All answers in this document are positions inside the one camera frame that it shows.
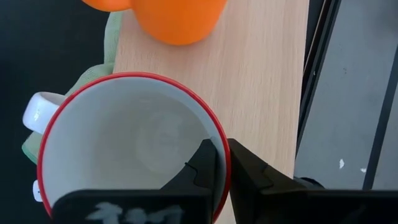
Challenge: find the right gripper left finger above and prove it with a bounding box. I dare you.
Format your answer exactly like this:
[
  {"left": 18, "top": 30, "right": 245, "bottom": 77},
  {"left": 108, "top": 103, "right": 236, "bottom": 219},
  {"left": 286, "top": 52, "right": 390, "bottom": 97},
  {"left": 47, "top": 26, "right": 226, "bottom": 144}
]
[{"left": 51, "top": 138, "right": 218, "bottom": 224}]

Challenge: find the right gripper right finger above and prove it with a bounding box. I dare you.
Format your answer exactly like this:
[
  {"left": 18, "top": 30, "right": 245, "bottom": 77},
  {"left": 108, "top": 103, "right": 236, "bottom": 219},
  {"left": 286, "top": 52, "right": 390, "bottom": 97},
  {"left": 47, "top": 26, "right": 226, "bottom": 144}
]
[{"left": 226, "top": 138, "right": 398, "bottom": 224}]

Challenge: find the white mug with red rim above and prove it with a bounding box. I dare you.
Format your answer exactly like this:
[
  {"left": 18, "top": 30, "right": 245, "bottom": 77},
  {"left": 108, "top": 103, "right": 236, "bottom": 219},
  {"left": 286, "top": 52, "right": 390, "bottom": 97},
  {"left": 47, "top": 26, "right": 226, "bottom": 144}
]
[{"left": 22, "top": 71, "right": 233, "bottom": 224}]

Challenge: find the orange plastic mug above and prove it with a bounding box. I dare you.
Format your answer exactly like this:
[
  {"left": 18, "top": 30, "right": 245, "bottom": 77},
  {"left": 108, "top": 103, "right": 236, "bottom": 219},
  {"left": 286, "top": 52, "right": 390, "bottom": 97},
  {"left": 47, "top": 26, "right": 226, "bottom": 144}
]
[{"left": 81, "top": 0, "right": 228, "bottom": 47}]

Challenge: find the light wooden shelf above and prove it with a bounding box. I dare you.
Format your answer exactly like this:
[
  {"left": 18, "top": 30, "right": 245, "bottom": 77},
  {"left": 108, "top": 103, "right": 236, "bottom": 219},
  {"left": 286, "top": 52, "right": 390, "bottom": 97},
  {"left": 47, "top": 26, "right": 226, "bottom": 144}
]
[{"left": 112, "top": 0, "right": 310, "bottom": 224}]

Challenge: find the green cloth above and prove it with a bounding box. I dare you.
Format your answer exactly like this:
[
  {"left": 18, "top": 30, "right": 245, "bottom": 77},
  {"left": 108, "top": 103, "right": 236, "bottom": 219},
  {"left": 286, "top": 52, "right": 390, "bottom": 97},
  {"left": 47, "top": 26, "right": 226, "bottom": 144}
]
[{"left": 21, "top": 11, "right": 124, "bottom": 203}]

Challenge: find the thick black looped cable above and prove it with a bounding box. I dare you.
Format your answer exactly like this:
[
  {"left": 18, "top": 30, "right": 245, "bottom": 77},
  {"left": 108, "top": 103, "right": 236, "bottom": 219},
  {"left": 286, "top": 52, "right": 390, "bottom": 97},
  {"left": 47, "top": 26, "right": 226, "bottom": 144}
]
[{"left": 294, "top": 176, "right": 325, "bottom": 190}]

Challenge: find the black aluminium frame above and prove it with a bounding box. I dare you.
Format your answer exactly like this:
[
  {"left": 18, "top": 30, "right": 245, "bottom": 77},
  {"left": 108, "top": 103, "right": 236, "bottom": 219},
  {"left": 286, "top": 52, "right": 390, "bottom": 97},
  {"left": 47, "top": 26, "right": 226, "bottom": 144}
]
[{"left": 294, "top": 0, "right": 343, "bottom": 156}]

